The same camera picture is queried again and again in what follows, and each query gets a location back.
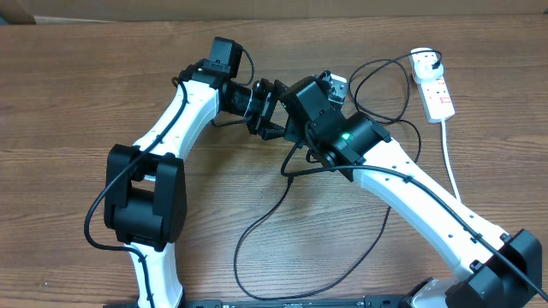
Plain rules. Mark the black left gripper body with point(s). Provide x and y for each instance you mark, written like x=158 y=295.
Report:
x=262 y=103

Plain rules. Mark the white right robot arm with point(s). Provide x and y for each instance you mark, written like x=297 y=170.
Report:
x=490 y=267

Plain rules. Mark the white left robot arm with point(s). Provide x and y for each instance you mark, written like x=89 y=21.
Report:
x=145 y=200

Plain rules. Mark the white charger plug adapter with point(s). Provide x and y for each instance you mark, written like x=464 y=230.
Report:
x=426 y=64

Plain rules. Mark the white power strip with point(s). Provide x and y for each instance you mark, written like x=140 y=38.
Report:
x=436 y=100

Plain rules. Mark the cardboard panel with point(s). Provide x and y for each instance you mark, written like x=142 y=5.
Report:
x=28 y=11

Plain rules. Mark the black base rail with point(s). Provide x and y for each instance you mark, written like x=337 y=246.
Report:
x=369 y=301

